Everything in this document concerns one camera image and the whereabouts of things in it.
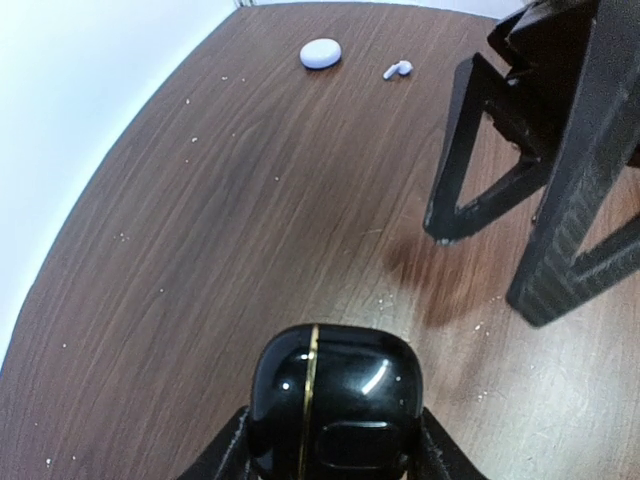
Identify lavender earbud far right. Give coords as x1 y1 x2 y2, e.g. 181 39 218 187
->
383 60 413 81

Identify black glossy charging case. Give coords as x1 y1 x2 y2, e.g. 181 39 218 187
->
248 324 423 479

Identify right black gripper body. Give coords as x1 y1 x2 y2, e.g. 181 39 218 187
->
487 0 640 169

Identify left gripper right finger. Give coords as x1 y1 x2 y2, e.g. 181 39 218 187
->
422 408 483 480

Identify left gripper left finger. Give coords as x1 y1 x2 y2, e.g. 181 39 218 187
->
182 406 258 480

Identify lavender charging case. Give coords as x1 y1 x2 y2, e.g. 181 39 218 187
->
299 38 342 70

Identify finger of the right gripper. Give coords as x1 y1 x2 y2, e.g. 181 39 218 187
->
423 54 553 245
506 1 639 327

